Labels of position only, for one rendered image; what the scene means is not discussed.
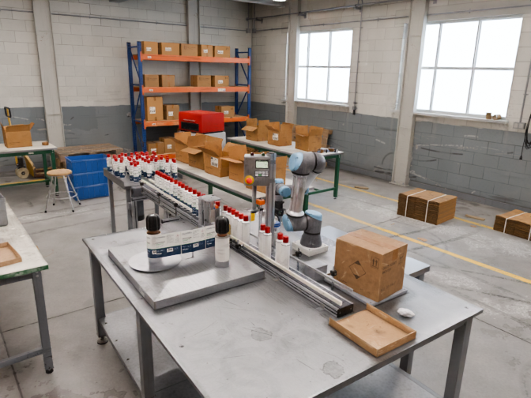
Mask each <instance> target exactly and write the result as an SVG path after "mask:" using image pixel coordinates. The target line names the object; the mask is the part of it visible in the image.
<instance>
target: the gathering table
mask: <svg viewBox="0 0 531 398"><path fill-rule="evenodd" d="M177 175H178V178H177V180H178V182H183V175H182V174H180V173H179V172H177ZM104 176H106V177H107V182H108V193H109V202H110V212H111V231H112V233H114V232H116V226H115V206H114V196H113V185H112V182H114V183H116V184H117V185H118V186H120V187H122V188H123V189H124V190H126V211H127V223H128V230H131V229H133V220H132V217H131V214H130V210H129V209H128V205H127V202H131V196H130V189H131V186H139V185H140V182H139V183H134V182H130V177H129V176H128V175H127V172H126V177H125V178H124V179H120V177H119V178H118V177H116V176H114V174H113V168H112V173H110V172H109V171H107V167H105V168H104ZM141 179H143V180H144V181H146V182H147V183H151V184H152V185H154V186H155V184H154V183H152V182H150V181H149V180H148V179H147V178H144V177H143V176H141ZM154 206H155V213H156V214H158V215H159V205H157V204H156V203H154Z"/></svg>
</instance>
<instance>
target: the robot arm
mask: <svg viewBox="0 0 531 398"><path fill-rule="evenodd" d="M288 165H289V169H290V171H292V174H293V180H292V185H285V184H284V179H282V178H275V183H276V184H275V212H274V224H275V223H276V221H275V216H276V217H277V218H278V221H279V222H280V223H281V222H283V225H284V229H285V230H286V231H292V232H293V231H303V234H302V237H301V239H300V244H301V245H302V246H305V247H307V248H319V247H321V246H322V238H321V228H322V214H321V213H320V212H317V211H314V210H306V211H305V213H304V212H303V199H304V194H308V193H309V192H308V191H309V186H310V184H311V183H312V182H313V181H314V180H315V178H316V177H317V176H318V174H320V173H322V172H323V171H324V169H325V167H326V160H325V158H324V157H323V155H322V154H320V153H318V152H294V153H293V154H292V155H291V157H290V159H289V163H288ZM289 195H291V200H290V206H289V209H288V210H287V212H286V208H283V203H284V201H283V197H288V196H289ZM284 211H285V214H284ZM280 225H281V224H280Z"/></svg>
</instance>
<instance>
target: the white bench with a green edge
mask: <svg viewBox="0 0 531 398"><path fill-rule="evenodd" d="M6 211H7V217H8V225H6V226H2V227H0V243H2V242H8V243H9V244H10V245H11V246H12V247H13V248H14V249H15V250H16V251H17V252H18V253H19V254H20V255H21V258H22V262H19V263H16V264H13V265H7V266H4V267H1V268H0V286H2V285H6V284H9V283H16V282H19V281H22V280H29V279H32V285H33V290H34V296H35V302H36V313H37V319H38V325H39V331H40V341H41V347H38V348H36V349H33V350H31V351H26V352H24V353H21V354H19V355H15V356H12V357H9V358H7V359H2V360H0V368H2V367H5V366H9V365H12V364H14V363H17V362H21V361H23V360H26V359H30V358H32V357H35V356H37V355H41V354H43V364H44V368H45V370H46V374H51V373H52V372H53V371H54V370H53V368H54V364H53V358H52V352H51V349H52V347H51V341H50V335H49V328H48V323H47V311H46V305H45V299H44V293H43V281H42V276H41V275H42V272H41V271H42V270H46V269H49V267H48V263H47V262H46V261H45V259H44V258H43V256H42V254H41V253H40V252H39V250H38V249H37V247H36V245H35V244H34V242H33V241H32V239H31V238H30V236H29V235H28V233H27V231H26V230H25V229H24V227H23V226H22V224H21V223H20V221H19V219H18V218H17V217H16V215H15V214H14V212H13V210H12V209H11V207H10V206H9V205H8V203H7V202H6Z"/></svg>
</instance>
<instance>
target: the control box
mask: <svg viewBox="0 0 531 398"><path fill-rule="evenodd" d="M255 160H268V161H269V169H262V168H255ZM254 171H269V173H270V158H269V157H268V156H266V155H265V156H262V154H254V156H250V154H245V156H244V185H245V186H269V181H270V179H269V177H255V176H254ZM247 178H251V179H252V183H251V184H248V183H247Z"/></svg>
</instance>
